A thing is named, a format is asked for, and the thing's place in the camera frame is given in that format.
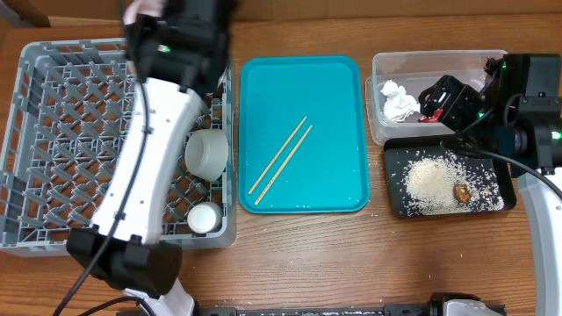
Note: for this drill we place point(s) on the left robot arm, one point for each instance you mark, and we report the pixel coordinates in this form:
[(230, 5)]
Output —
[(180, 53)]

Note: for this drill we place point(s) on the small white cup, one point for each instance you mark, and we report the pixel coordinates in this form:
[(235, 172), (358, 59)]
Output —
[(204, 217)]

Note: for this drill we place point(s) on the brown food lump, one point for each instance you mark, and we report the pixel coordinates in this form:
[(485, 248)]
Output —
[(461, 193)]

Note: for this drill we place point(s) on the black tray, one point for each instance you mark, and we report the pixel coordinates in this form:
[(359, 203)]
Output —
[(395, 175)]

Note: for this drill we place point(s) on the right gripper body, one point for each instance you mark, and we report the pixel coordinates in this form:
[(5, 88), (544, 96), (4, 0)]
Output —
[(439, 98)]

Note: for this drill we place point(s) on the large white plate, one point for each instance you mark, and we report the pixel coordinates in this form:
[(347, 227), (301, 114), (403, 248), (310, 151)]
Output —
[(152, 8)]

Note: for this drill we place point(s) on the teal plastic tray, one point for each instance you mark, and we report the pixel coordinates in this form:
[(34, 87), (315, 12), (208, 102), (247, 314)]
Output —
[(329, 172)]

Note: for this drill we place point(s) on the white rice pile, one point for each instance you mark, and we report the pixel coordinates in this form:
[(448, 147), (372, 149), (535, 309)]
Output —
[(432, 186)]

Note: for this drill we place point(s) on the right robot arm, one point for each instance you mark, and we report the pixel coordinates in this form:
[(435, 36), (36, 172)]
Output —
[(515, 118)]

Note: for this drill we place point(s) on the grey bowl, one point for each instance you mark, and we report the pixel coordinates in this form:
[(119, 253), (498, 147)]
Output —
[(206, 154)]

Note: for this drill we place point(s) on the white tissue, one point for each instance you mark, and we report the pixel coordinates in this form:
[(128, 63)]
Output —
[(398, 104)]

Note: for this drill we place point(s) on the clear plastic bin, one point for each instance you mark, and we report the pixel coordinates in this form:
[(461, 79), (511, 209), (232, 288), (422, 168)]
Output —
[(417, 71)]

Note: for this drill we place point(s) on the wooden chopstick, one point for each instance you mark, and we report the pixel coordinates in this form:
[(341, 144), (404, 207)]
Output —
[(282, 167), (275, 157)]

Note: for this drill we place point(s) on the grey plastic dish rack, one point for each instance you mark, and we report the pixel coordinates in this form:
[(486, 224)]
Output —
[(69, 115)]

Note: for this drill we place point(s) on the red snack wrapper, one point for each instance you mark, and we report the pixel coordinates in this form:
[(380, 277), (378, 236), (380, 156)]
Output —
[(434, 118)]

